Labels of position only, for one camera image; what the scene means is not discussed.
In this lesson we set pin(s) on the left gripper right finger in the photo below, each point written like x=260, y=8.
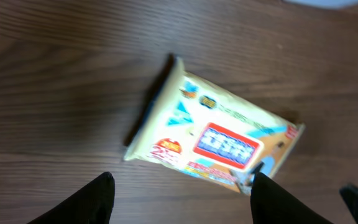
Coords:
x=272, y=204

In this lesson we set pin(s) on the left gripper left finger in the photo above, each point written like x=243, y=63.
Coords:
x=92, y=204

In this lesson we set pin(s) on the yellow snack chip bag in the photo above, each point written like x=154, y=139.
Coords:
x=200, y=129

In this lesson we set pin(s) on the white barcode scanner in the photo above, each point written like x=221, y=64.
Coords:
x=326, y=4

